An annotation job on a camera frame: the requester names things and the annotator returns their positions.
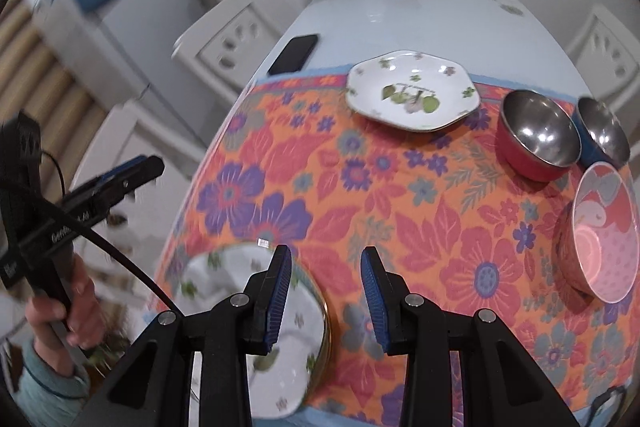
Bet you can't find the red steel bowl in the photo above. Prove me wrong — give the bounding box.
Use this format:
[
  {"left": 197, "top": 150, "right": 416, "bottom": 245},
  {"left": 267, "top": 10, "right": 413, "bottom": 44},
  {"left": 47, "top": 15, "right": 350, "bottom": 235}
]
[{"left": 495, "top": 89, "right": 582, "bottom": 182}]

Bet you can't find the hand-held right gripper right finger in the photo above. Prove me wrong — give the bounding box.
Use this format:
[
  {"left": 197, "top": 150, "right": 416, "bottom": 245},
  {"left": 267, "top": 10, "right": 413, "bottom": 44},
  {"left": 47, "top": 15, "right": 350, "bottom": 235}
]
[{"left": 360, "top": 246, "right": 576, "bottom": 427}]

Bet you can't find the round white gold-rimmed plate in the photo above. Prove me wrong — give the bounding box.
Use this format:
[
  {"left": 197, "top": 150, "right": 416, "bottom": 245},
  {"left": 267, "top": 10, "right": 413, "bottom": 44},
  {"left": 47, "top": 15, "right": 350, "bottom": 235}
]
[{"left": 177, "top": 243, "right": 332, "bottom": 419}]

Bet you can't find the white dining chair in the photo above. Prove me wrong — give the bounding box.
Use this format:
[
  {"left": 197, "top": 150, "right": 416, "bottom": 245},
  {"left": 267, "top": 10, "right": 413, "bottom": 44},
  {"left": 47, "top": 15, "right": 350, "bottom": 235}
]
[
  {"left": 565, "top": 4, "right": 640, "bottom": 108},
  {"left": 171, "top": 0, "right": 288, "bottom": 105},
  {"left": 75, "top": 99, "right": 211, "bottom": 258}
]

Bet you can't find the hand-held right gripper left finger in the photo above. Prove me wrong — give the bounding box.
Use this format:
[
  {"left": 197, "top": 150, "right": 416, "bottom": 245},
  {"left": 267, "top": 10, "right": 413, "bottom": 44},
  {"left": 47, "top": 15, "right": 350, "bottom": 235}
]
[{"left": 72, "top": 244, "right": 293, "bottom": 427}]

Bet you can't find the blue steel bowl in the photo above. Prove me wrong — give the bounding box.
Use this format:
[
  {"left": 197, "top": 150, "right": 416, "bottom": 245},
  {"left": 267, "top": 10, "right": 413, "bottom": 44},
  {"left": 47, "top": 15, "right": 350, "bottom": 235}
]
[{"left": 570, "top": 96, "right": 632, "bottom": 168}]

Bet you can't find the black smartphone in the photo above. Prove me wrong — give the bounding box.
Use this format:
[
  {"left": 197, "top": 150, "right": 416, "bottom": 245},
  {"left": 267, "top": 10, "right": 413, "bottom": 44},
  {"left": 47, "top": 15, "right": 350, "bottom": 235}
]
[{"left": 266, "top": 34, "right": 320, "bottom": 76}]

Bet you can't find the orange floral tablecloth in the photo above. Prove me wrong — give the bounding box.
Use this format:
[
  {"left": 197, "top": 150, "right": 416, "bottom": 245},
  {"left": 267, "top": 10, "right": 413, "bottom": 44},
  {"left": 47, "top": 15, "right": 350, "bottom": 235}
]
[{"left": 150, "top": 67, "right": 640, "bottom": 427}]

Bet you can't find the octagonal white floral plate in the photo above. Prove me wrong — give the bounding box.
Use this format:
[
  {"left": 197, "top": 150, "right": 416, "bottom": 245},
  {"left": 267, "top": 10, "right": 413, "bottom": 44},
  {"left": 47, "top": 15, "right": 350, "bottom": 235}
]
[{"left": 346, "top": 50, "right": 482, "bottom": 134}]

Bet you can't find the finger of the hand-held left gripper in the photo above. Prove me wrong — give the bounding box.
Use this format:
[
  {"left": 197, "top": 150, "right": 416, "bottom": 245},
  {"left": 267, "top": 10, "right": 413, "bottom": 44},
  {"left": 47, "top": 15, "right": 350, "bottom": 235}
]
[
  {"left": 95, "top": 155, "right": 151, "bottom": 182},
  {"left": 62, "top": 155, "right": 166, "bottom": 220}
]

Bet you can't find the person's left hand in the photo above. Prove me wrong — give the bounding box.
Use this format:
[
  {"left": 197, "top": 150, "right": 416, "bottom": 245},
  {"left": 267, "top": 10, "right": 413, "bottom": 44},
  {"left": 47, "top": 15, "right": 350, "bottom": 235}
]
[{"left": 25, "top": 252, "right": 103, "bottom": 350}]

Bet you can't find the person's left forearm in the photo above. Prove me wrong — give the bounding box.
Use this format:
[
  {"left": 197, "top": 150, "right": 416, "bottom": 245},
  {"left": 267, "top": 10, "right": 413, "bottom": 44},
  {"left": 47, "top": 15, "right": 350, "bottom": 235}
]
[{"left": 10, "top": 337, "right": 93, "bottom": 413}]

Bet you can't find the white refrigerator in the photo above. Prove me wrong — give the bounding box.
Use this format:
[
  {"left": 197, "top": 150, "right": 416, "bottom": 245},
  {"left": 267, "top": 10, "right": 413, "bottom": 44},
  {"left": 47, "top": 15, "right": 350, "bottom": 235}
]
[{"left": 30, "top": 0, "right": 211, "bottom": 108}]

